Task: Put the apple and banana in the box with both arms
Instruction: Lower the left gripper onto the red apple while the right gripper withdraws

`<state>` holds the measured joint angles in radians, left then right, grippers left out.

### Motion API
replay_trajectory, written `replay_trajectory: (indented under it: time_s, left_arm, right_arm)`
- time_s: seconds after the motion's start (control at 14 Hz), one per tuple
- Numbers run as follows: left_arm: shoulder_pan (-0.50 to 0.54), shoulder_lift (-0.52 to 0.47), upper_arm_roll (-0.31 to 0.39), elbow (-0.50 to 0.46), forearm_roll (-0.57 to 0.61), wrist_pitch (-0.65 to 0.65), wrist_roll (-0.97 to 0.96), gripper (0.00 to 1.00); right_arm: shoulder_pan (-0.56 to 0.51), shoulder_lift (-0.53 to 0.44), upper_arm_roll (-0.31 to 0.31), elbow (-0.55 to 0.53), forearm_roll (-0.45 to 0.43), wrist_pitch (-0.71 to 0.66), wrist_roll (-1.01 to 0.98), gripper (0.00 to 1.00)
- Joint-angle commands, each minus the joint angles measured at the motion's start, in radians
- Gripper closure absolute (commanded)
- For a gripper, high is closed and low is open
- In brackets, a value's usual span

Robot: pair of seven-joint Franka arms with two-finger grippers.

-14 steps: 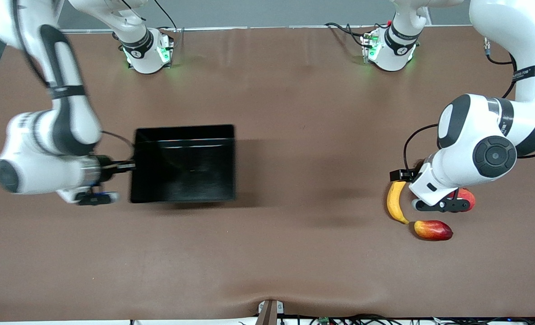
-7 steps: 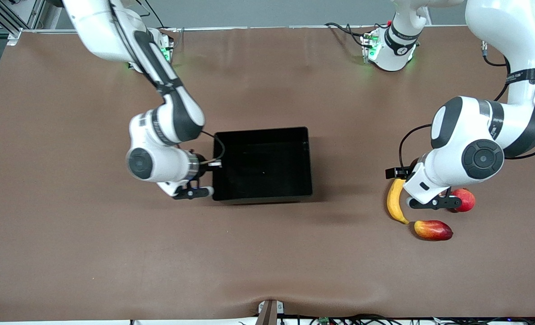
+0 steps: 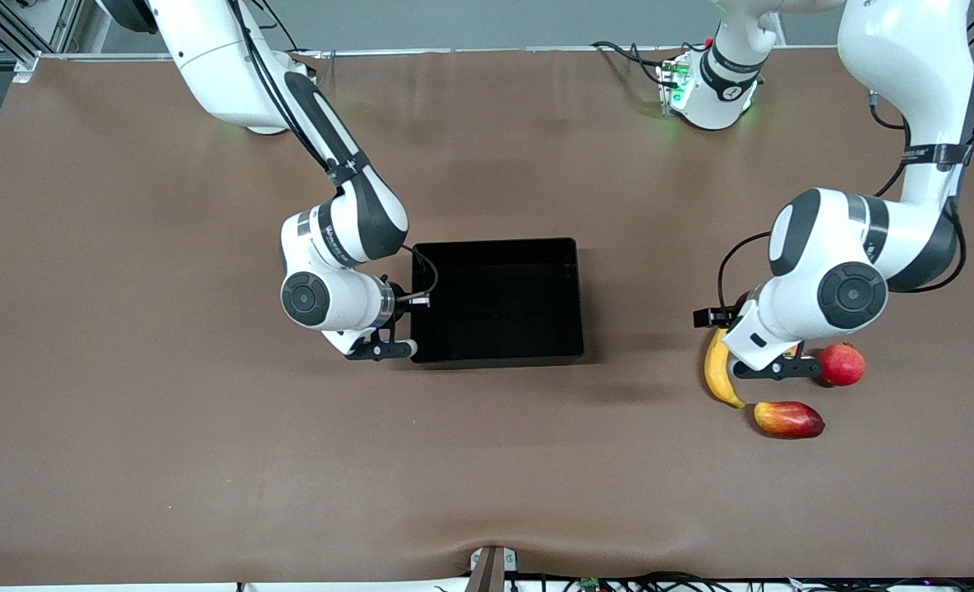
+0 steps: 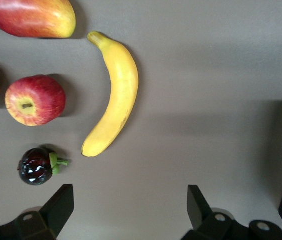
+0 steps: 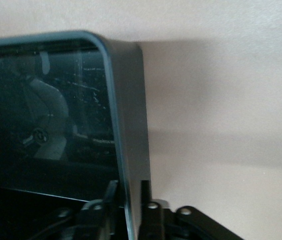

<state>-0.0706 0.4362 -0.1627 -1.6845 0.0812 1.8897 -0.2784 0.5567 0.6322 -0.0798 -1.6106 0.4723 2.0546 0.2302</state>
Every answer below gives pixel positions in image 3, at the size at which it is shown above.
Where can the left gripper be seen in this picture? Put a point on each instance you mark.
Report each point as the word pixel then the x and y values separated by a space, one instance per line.
pixel 731 315

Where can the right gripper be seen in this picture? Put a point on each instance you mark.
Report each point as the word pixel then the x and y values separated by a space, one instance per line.
pixel 399 294

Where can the yellow banana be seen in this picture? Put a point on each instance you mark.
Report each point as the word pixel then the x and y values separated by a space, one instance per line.
pixel 715 378

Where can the black plastic box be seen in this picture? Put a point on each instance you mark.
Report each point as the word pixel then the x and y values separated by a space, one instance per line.
pixel 495 312

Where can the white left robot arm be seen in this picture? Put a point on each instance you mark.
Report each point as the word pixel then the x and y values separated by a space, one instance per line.
pixel 906 49

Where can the red yellow mango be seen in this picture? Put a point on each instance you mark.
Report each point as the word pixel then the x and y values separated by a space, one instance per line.
pixel 787 419

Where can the red pomegranate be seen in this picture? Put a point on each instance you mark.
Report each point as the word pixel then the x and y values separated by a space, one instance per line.
pixel 844 366

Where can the brown table mat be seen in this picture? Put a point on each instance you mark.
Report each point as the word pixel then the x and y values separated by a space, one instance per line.
pixel 486 460

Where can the small green circuit board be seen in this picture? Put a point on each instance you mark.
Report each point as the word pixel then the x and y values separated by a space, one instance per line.
pixel 589 584

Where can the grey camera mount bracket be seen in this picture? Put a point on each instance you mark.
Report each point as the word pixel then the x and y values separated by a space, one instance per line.
pixel 486 575

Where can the silver table edge rail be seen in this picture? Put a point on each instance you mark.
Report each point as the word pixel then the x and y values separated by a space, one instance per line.
pixel 495 49

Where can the aluminium frame beside right arm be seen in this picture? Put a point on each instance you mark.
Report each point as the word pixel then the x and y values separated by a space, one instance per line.
pixel 18 45

